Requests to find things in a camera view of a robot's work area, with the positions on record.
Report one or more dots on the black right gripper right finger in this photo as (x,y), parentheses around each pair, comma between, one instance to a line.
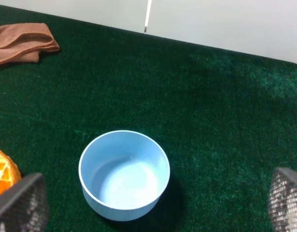
(282,201)

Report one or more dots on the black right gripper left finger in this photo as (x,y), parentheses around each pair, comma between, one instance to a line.
(24,206)

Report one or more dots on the orange waffle piece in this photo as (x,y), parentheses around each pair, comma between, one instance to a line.
(9,172)

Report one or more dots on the dark green table mat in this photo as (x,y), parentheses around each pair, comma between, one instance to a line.
(224,119)

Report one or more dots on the light blue bowl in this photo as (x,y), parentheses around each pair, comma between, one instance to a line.
(123,174)

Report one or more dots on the brown folded cloth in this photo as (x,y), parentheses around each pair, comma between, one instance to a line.
(23,42)

